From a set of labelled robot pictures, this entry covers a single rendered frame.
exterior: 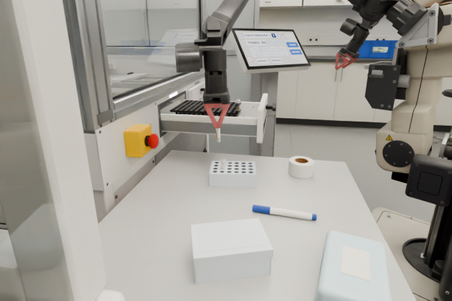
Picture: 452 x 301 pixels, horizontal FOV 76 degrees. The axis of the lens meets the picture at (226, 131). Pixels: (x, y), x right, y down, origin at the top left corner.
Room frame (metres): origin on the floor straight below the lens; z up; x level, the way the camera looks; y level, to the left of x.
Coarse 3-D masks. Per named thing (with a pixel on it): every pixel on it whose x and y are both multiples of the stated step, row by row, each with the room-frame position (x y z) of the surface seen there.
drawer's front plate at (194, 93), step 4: (200, 84) 1.36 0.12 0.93; (204, 84) 1.43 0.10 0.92; (192, 88) 1.25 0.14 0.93; (196, 88) 1.29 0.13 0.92; (200, 88) 1.35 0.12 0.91; (188, 92) 1.22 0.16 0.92; (192, 92) 1.23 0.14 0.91; (196, 92) 1.29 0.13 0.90; (200, 92) 1.35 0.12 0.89; (188, 96) 1.22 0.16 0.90; (192, 96) 1.22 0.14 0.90; (196, 96) 1.28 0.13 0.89; (200, 96) 1.35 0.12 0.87
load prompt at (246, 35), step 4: (244, 32) 1.92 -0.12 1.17; (248, 32) 1.94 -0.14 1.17; (252, 32) 1.96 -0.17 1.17; (256, 32) 1.97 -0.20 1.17; (260, 32) 1.99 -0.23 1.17; (264, 32) 2.01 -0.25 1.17; (268, 32) 2.02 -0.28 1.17; (272, 32) 2.04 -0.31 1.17; (276, 32) 2.06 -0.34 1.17; (244, 36) 1.90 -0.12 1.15; (248, 36) 1.92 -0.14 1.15; (252, 36) 1.93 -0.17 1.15; (256, 36) 1.95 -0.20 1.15; (260, 36) 1.96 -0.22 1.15; (264, 36) 1.98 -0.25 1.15; (268, 36) 2.00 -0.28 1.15; (272, 36) 2.01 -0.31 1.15; (276, 36) 2.03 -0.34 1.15; (280, 36) 2.05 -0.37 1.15
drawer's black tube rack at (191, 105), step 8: (184, 104) 1.05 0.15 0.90; (192, 104) 1.05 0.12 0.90; (200, 104) 1.06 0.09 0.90; (232, 104) 1.05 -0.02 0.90; (176, 112) 0.97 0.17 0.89; (184, 112) 1.04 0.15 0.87; (192, 112) 0.95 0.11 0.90; (200, 112) 0.94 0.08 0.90; (216, 112) 0.93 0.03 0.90; (240, 112) 1.07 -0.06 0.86
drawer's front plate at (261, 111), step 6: (264, 96) 1.06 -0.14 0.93; (264, 102) 0.95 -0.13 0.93; (258, 108) 0.86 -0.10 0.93; (264, 108) 0.92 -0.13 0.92; (258, 114) 0.85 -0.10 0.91; (264, 114) 0.94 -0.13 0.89; (258, 120) 0.85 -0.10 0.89; (258, 126) 0.85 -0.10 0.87; (258, 132) 0.85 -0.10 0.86; (258, 138) 0.85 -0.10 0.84
